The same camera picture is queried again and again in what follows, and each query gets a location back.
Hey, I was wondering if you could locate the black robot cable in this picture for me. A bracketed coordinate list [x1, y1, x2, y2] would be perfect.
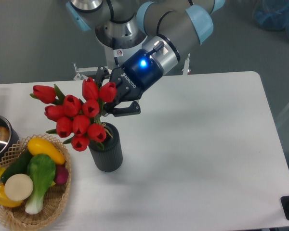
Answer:
[111, 37, 121, 69]

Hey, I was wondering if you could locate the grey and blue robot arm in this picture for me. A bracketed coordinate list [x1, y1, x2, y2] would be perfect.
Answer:
[66, 0, 224, 116]

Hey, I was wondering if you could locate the dark grey ribbed vase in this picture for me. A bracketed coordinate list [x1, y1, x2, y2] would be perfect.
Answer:
[89, 123, 123, 172]

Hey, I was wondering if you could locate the yellow bell pepper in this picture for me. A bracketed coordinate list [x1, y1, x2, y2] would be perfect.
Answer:
[0, 183, 23, 208]

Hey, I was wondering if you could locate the yellow squash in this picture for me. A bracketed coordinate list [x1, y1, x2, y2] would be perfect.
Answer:
[27, 137, 66, 165]

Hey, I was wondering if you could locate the red tulip bouquet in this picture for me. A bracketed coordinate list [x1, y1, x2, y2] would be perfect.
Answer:
[30, 77, 117, 152]

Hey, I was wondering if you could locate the purple red radish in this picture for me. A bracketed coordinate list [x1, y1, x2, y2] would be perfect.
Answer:
[53, 165, 69, 185]

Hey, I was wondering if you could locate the dark green cucumber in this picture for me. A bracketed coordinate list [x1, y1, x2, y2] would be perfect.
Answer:
[0, 149, 33, 184]

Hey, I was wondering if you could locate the cream round disc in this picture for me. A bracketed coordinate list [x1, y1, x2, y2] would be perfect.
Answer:
[4, 174, 33, 201]

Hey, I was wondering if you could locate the green bok choy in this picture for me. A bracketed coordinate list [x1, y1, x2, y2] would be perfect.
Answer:
[25, 154, 56, 215]

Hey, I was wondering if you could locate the woven wicker basket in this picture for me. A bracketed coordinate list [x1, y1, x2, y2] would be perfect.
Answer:
[0, 134, 72, 231]

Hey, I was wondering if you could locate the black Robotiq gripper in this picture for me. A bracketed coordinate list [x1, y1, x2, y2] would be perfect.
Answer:
[94, 49, 163, 117]

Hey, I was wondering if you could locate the blue plastic bag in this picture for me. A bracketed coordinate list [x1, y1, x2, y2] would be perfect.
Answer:
[252, 0, 289, 39]

